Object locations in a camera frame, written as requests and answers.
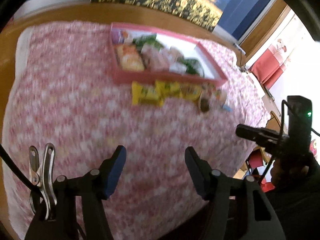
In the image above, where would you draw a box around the purple snack packet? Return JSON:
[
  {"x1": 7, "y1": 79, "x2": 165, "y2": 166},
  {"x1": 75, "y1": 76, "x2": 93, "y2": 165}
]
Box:
[{"x1": 111, "y1": 29, "x2": 133, "y2": 44}]

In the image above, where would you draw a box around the person's right hand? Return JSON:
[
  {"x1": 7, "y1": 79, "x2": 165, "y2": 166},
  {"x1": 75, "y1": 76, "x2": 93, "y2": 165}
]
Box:
[{"x1": 270, "y1": 158, "x2": 287, "y2": 188}]

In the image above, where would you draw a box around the black cable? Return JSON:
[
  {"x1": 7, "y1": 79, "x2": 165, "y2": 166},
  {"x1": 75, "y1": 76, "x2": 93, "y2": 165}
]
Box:
[{"x1": 0, "y1": 143, "x2": 38, "y2": 193}]

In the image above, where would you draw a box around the clear packet blue strip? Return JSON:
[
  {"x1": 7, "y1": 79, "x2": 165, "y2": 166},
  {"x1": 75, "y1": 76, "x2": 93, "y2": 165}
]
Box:
[{"x1": 216, "y1": 89, "x2": 233, "y2": 112}]

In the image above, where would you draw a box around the pink floral cloth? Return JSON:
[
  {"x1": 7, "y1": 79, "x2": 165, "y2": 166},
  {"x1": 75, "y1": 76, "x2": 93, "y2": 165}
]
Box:
[{"x1": 2, "y1": 22, "x2": 270, "y2": 239}]

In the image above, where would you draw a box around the round brown jelly cup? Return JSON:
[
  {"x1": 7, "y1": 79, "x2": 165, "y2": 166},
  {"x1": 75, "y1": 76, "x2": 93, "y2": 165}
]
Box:
[{"x1": 198, "y1": 95, "x2": 210, "y2": 113}]

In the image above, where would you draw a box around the orange yellow snack bag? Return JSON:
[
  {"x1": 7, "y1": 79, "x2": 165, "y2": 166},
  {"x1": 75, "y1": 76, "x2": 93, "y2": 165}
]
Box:
[{"x1": 114, "y1": 44, "x2": 145, "y2": 72}]

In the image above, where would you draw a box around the pink white snack packet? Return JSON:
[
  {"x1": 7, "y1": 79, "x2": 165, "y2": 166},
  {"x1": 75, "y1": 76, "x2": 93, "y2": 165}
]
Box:
[{"x1": 140, "y1": 44, "x2": 170, "y2": 72}]

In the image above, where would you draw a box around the red white curtain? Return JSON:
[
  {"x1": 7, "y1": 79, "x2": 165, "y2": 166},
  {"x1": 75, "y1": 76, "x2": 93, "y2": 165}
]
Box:
[{"x1": 249, "y1": 38, "x2": 293, "y2": 89}]

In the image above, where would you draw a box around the yellow small snack packet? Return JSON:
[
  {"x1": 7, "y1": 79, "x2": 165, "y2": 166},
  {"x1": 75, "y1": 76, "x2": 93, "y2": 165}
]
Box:
[{"x1": 131, "y1": 81, "x2": 164, "y2": 107}]

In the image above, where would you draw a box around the pink shallow box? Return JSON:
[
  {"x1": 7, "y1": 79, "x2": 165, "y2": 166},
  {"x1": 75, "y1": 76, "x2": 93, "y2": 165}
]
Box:
[{"x1": 109, "y1": 22, "x2": 227, "y2": 87}]

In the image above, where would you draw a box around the green snack bag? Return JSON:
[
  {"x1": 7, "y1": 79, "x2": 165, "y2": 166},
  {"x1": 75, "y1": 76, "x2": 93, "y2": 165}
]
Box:
[{"x1": 132, "y1": 34, "x2": 164, "y2": 52}]

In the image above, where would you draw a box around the yellow orange round packet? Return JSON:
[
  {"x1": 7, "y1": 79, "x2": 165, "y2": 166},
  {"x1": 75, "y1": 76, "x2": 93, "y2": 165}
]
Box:
[{"x1": 180, "y1": 83, "x2": 202, "y2": 101}]

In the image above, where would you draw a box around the metal spring clip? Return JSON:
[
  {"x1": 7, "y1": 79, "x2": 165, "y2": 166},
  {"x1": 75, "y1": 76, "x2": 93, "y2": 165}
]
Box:
[{"x1": 29, "y1": 142, "x2": 57, "y2": 220}]

